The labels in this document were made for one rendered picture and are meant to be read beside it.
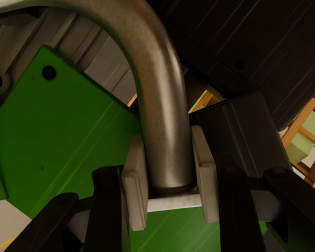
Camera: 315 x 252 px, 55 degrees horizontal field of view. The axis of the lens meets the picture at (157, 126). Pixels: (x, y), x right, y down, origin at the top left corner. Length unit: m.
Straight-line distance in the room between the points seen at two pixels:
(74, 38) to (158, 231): 0.16
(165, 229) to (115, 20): 0.15
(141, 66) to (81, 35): 0.08
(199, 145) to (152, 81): 0.05
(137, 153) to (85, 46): 0.11
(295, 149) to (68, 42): 3.31
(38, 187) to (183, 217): 0.11
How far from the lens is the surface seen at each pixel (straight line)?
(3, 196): 0.26
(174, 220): 0.24
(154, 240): 0.24
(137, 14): 0.18
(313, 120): 3.79
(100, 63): 0.67
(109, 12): 0.18
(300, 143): 3.51
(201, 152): 0.15
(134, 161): 0.15
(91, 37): 0.24
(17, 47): 0.26
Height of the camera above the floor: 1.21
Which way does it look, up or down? 13 degrees down
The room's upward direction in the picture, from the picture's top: 130 degrees clockwise
